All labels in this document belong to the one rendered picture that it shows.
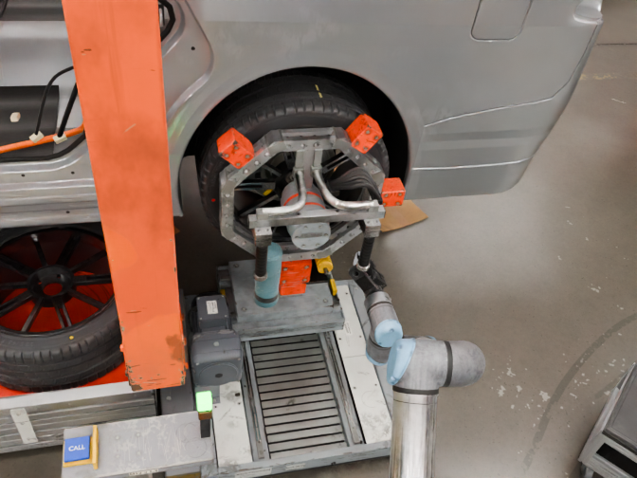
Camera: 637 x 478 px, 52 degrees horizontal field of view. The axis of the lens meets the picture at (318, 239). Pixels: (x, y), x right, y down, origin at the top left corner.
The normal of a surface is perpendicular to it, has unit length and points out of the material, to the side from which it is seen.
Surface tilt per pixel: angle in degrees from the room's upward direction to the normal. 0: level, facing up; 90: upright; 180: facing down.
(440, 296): 0
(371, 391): 0
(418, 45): 90
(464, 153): 90
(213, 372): 90
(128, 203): 90
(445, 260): 0
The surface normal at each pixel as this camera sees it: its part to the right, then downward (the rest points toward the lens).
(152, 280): 0.22, 0.71
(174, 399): 0.11, -0.70
